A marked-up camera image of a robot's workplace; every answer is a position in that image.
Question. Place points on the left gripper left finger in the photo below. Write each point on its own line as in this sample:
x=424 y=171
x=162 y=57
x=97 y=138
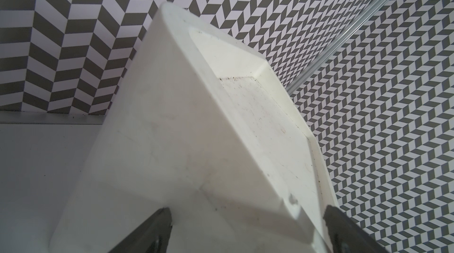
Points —
x=152 y=236

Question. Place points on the white drawer cabinet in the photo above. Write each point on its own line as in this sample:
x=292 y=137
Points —
x=201 y=125

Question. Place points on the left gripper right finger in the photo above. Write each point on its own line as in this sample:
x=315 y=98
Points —
x=346 y=236

